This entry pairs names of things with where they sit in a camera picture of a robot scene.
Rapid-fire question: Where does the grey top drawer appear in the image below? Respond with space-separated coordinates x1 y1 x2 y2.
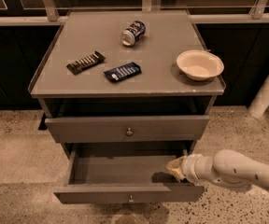
46 115 209 143

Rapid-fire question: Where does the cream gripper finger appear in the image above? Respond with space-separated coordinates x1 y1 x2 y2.
166 156 186 181

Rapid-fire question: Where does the brown snack bar wrapper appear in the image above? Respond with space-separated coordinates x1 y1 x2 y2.
66 51 106 75

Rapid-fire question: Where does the blue soda can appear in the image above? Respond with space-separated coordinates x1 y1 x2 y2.
120 21 146 47

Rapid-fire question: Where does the white pole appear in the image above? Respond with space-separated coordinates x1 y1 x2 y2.
248 49 269 119

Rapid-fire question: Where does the grey drawer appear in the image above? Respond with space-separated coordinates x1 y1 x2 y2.
46 115 209 143
54 146 205 204

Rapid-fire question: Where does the blue snack bar wrapper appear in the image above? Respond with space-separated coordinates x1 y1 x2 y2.
104 62 142 82

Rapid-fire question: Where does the white paper bowl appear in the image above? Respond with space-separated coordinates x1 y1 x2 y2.
177 49 224 81

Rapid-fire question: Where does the grey drawer cabinet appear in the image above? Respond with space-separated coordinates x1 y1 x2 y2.
29 11 225 153

